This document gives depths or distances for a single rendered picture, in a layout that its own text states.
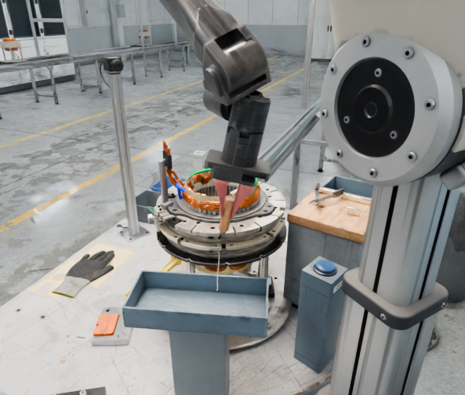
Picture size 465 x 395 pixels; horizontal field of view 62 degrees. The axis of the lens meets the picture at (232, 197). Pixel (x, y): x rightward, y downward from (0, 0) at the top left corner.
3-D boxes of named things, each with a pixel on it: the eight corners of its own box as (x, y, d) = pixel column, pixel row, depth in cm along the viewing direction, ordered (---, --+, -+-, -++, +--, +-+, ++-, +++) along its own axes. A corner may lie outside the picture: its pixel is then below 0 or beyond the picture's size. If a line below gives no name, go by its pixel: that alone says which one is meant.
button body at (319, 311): (293, 357, 92) (301, 269, 81) (309, 340, 96) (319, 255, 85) (319, 374, 87) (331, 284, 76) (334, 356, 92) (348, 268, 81)
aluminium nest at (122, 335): (104, 312, 105) (103, 305, 104) (137, 310, 106) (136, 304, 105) (92, 346, 95) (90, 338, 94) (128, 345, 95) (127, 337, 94)
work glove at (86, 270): (96, 248, 134) (96, 242, 133) (128, 256, 129) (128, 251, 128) (41, 289, 114) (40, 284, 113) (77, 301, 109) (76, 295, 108)
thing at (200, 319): (138, 418, 78) (121, 307, 66) (154, 372, 88) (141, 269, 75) (262, 429, 76) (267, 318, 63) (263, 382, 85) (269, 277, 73)
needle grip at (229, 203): (218, 226, 68) (225, 196, 66) (228, 229, 68) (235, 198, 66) (217, 230, 66) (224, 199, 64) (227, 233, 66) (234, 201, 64)
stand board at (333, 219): (317, 193, 113) (317, 186, 112) (384, 210, 103) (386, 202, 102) (286, 221, 98) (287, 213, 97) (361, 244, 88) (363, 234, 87)
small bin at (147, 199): (181, 211, 158) (179, 195, 155) (163, 228, 147) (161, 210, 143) (147, 205, 164) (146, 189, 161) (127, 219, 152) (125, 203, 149)
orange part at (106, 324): (99, 317, 102) (99, 313, 101) (119, 316, 102) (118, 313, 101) (92, 336, 95) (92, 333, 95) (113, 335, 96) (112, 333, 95)
